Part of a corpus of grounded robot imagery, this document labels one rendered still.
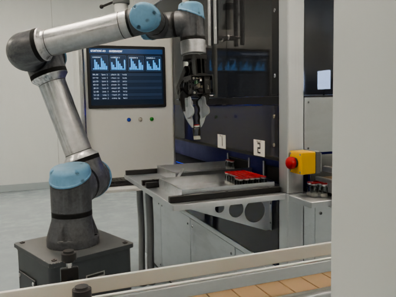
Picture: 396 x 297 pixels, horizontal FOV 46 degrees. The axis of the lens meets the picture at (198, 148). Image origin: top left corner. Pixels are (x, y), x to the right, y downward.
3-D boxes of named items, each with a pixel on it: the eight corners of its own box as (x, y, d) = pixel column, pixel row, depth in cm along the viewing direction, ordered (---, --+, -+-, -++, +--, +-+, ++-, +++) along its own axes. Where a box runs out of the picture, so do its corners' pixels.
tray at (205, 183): (240, 180, 186) (240, 171, 186) (274, 191, 162) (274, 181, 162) (158, 187, 174) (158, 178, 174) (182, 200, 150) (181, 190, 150)
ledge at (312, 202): (323, 196, 161) (323, 191, 161) (347, 204, 149) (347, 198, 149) (288, 200, 156) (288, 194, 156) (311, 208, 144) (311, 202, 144)
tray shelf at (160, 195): (221, 170, 226) (221, 167, 226) (304, 197, 161) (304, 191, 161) (124, 178, 209) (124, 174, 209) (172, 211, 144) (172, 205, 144)
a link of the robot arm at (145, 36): (132, 10, 133) (170, 6, 131) (143, 16, 144) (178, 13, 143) (135, 38, 134) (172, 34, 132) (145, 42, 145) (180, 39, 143)
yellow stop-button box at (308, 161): (307, 170, 157) (307, 149, 156) (320, 173, 150) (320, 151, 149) (288, 172, 154) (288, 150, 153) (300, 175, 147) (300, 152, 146)
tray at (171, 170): (226, 168, 221) (225, 160, 221) (251, 175, 197) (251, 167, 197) (157, 172, 209) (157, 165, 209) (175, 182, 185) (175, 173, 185)
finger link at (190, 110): (189, 126, 135) (190, 95, 135) (182, 127, 140) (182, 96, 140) (199, 127, 136) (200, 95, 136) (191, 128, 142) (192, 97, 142)
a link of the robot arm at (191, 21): (178, 8, 143) (205, 5, 141) (180, 44, 143) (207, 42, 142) (172, 1, 135) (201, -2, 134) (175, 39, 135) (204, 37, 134)
